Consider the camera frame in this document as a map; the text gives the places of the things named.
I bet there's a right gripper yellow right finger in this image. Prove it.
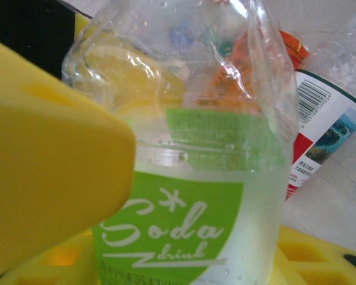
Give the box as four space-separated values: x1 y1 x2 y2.
272 225 356 285

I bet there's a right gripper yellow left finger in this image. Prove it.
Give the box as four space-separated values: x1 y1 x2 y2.
0 35 136 285

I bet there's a green label soda bottle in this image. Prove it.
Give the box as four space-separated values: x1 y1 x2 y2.
61 0 299 285

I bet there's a red white label water bottle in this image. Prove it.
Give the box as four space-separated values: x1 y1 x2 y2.
284 69 356 201

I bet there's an orange label plastic bottle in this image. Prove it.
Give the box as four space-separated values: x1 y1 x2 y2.
207 28 312 102

